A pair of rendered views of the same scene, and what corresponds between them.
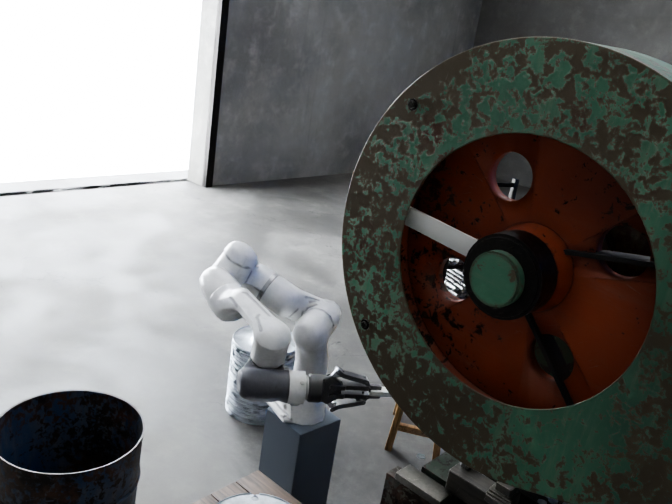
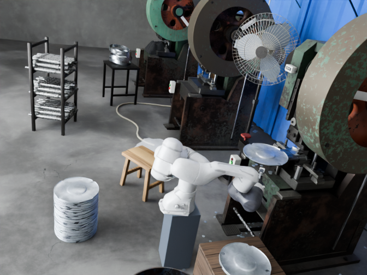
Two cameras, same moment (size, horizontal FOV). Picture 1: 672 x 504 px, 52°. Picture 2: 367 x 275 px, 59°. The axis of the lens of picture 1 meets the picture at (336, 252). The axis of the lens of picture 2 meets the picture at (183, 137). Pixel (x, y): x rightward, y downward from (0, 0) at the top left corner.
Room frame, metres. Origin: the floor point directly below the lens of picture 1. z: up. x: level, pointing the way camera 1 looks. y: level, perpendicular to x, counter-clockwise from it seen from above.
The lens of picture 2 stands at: (1.30, 1.53, 1.70)
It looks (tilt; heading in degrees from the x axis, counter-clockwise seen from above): 25 degrees down; 298
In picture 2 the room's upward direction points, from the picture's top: 10 degrees clockwise
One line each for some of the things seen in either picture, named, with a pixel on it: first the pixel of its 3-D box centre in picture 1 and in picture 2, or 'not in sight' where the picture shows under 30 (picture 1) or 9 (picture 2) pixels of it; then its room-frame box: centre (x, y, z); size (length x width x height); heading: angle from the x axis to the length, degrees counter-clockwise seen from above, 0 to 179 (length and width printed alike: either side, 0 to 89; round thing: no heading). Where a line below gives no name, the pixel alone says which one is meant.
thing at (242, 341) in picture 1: (266, 339); (76, 189); (2.72, 0.24, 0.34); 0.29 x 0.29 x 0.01
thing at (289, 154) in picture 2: not in sight; (274, 162); (1.65, -0.49, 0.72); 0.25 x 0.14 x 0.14; 50
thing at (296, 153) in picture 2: not in sight; (297, 156); (1.54, -0.62, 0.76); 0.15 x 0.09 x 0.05; 140
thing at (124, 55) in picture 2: not in sight; (120, 73); (4.34, -1.99, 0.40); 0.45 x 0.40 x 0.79; 152
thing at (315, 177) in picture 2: (517, 475); (314, 169); (1.41, -0.51, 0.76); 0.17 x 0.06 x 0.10; 140
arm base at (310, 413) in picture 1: (298, 389); (178, 197); (2.05, 0.05, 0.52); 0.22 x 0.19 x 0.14; 45
